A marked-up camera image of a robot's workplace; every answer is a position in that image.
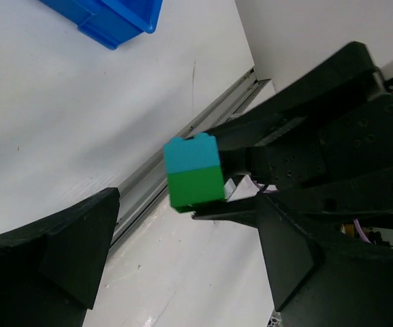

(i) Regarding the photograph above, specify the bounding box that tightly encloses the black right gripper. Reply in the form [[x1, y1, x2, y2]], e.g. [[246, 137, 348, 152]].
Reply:
[[192, 41, 393, 226]]

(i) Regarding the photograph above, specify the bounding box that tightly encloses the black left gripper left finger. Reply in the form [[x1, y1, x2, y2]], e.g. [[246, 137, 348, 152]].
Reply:
[[0, 188, 120, 326]]

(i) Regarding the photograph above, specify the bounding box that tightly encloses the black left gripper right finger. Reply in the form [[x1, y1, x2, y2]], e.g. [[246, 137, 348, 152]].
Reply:
[[256, 194, 393, 326]]

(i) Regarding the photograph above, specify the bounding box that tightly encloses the green and cyan lego stack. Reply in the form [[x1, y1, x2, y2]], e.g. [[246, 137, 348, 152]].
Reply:
[[163, 133, 225, 213]]

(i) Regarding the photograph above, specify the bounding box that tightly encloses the blue plastic sorting bin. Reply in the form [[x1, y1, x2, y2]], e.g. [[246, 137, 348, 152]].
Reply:
[[42, 0, 163, 50]]

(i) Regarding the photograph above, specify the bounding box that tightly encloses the aluminium table edge rail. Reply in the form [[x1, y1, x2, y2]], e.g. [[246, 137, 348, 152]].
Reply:
[[111, 69, 268, 247]]

